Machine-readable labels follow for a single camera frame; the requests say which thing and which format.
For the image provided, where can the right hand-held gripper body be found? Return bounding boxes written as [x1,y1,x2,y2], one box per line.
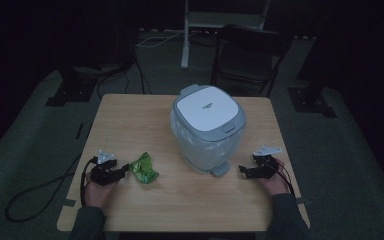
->
[252,145,284,180]

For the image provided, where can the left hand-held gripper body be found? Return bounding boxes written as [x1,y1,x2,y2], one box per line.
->
[90,149,118,187]

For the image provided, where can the green plastic wrapper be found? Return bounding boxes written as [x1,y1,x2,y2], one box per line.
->
[127,151,160,185]

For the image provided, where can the person's right hand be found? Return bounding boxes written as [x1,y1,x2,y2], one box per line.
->
[256,157,292,197]

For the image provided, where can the person's left hand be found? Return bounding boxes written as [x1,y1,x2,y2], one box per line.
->
[83,175,118,210]

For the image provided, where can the grey and white trash can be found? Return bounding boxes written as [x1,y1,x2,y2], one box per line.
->
[169,83,247,178]

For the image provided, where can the black stand base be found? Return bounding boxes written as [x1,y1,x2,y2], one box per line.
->
[286,84,338,119]
[44,64,98,108]

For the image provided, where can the black folding chair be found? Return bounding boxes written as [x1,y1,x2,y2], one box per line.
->
[210,24,295,98]

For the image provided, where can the white metal stand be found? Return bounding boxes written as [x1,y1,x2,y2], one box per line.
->
[180,0,272,70]

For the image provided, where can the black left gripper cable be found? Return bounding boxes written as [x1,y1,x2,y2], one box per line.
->
[4,153,98,224]

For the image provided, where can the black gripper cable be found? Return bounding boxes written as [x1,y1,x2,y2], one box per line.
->
[270,161,296,198]
[4,153,98,224]

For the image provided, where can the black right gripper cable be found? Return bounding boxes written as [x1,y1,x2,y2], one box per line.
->
[270,161,296,198]

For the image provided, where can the black floor cables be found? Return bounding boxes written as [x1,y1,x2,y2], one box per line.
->
[95,49,153,100]

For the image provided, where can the white floor cable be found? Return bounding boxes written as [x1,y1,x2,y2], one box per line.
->
[135,29,199,49]

